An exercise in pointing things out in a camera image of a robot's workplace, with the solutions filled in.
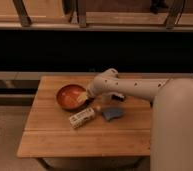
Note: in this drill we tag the wooden table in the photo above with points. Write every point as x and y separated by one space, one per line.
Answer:
48 132

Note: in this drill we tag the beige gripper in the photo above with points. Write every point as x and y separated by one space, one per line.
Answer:
82 97

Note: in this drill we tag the orange bowl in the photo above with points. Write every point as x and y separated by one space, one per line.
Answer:
67 96

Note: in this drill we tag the blue sponge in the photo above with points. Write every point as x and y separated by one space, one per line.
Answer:
112 113

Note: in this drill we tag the black and white small object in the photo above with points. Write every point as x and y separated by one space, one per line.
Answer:
119 97

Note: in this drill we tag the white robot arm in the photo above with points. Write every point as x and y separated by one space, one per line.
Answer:
171 142

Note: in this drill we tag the small white ball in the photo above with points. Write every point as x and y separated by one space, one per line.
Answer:
98 108

